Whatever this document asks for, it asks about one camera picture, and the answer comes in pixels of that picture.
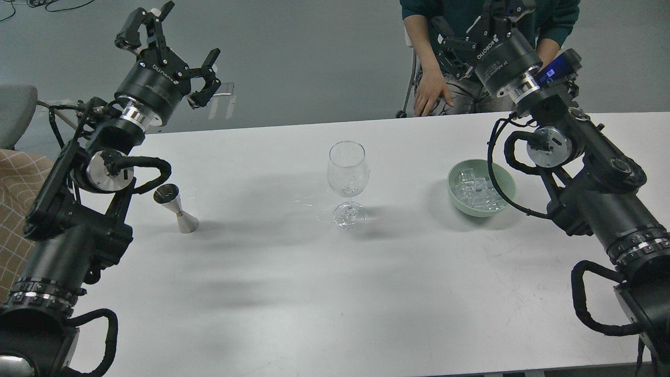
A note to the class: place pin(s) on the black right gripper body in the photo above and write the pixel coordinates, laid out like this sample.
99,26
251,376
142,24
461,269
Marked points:
500,61

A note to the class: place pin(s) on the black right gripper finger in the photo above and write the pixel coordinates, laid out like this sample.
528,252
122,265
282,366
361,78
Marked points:
499,17
455,51

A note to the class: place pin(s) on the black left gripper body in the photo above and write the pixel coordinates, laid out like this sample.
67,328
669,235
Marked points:
154,82

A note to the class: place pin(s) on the steel double jigger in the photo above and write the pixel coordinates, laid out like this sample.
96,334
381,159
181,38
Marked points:
168,196

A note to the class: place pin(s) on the clear ice cubes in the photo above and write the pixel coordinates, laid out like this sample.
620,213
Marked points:
477,192

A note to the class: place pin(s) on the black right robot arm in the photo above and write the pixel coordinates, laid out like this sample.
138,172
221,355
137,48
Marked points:
592,184

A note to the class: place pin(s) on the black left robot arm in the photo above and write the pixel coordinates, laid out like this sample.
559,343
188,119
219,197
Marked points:
78,220

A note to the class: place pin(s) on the clear wine glass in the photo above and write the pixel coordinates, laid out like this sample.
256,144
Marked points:
348,174

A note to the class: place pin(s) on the person's bare hand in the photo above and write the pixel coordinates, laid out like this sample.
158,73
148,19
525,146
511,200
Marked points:
431,87

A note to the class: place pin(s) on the person in teal sweater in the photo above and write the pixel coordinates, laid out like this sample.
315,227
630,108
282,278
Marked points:
545,29

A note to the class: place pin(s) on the grey chair at left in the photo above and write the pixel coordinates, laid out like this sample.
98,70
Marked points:
18,106

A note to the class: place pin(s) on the green bowl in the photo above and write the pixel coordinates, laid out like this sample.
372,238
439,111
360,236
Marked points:
481,168

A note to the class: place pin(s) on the beige checkered cloth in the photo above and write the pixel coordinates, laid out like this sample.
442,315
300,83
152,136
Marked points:
22,176

